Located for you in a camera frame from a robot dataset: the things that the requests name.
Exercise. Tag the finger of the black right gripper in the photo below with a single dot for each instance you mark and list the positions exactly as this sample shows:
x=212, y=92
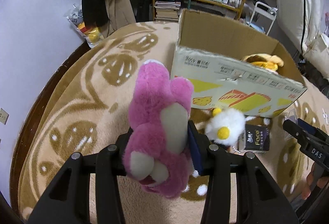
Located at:
x=298, y=133
x=316, y=132

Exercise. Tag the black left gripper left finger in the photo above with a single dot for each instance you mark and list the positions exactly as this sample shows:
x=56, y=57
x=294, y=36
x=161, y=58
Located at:
x=66, y=199

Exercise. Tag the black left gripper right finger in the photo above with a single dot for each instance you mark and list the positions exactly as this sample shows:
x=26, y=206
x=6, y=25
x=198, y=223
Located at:
x=259, y=198

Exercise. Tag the black Face tissue pack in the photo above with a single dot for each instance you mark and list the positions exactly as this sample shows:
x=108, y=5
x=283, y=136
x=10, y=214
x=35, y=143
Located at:
x=256, y=138

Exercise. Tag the yellow dog plush keychain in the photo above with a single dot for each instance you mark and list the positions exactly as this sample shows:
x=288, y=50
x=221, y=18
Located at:
x=266, y=61

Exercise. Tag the white fluffy plush yellow pompoms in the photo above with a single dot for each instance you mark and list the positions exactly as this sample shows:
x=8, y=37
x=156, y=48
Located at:
x=226, y=126

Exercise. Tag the pink plush bear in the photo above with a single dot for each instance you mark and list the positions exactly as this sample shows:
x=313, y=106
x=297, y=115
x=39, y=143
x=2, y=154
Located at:
x=157, y=153

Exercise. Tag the open cardboard box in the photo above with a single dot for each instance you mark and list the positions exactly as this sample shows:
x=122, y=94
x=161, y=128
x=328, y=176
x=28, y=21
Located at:
x=209, y=52

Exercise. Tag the white rolling cart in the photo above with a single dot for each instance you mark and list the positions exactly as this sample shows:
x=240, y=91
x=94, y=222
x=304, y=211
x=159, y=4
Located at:
x=265, y=11

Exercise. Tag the cream folded mattress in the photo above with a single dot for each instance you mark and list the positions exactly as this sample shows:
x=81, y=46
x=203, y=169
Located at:
x=300, y=20

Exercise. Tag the plastic bag of toys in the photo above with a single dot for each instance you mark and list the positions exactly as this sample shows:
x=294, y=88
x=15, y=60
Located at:
x=91, y=35

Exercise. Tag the stack of books left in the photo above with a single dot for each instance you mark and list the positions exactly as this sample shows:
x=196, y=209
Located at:
x=167, y=10

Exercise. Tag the wall socket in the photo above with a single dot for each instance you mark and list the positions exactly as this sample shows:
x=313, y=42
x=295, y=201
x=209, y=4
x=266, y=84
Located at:
x=3, y=116

